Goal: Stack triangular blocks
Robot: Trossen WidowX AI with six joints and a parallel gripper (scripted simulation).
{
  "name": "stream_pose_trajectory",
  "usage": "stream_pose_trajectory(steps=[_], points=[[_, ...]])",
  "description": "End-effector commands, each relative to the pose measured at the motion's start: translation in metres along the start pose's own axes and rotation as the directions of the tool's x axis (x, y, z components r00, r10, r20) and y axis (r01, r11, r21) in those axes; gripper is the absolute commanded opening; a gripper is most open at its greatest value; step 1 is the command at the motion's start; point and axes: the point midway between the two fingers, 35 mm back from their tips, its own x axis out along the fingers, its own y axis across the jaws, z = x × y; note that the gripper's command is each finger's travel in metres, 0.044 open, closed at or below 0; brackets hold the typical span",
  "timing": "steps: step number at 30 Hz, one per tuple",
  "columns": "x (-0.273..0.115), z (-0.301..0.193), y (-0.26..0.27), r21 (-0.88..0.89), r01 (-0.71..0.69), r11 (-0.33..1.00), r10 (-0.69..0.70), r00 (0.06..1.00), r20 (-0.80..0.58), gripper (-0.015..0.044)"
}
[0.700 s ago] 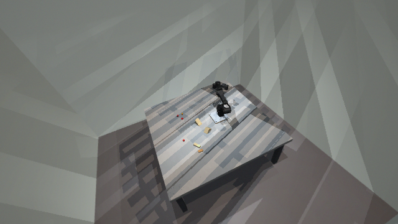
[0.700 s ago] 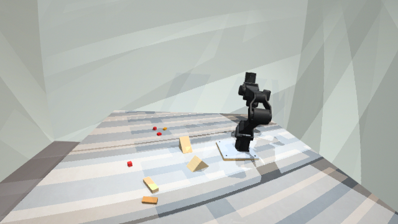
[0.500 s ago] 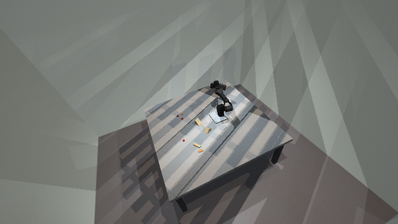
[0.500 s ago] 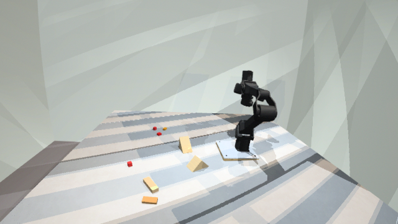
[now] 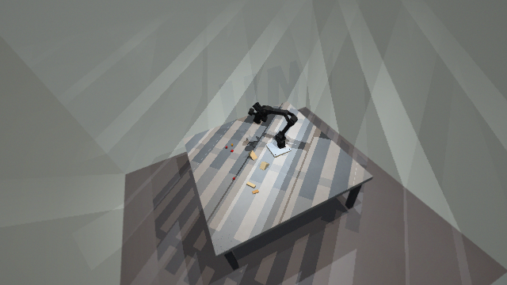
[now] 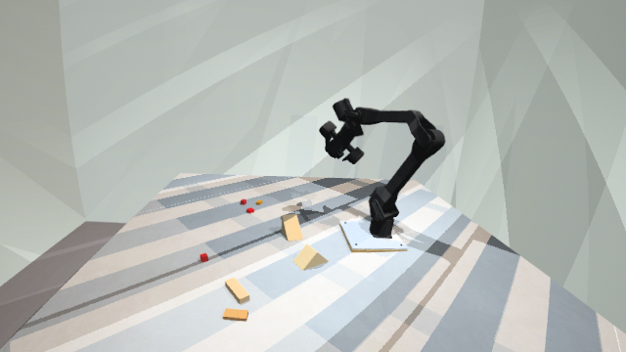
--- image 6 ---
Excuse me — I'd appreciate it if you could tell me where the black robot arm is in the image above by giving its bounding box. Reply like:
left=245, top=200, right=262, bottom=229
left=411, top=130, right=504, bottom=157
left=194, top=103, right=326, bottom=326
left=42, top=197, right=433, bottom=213
left=325, top=98, right=446, bottom=239

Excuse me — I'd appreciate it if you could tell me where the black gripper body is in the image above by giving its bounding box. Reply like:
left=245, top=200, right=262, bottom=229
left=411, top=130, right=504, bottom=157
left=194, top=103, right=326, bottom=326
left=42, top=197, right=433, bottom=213
left=319, top=120, right=365, bottom=164

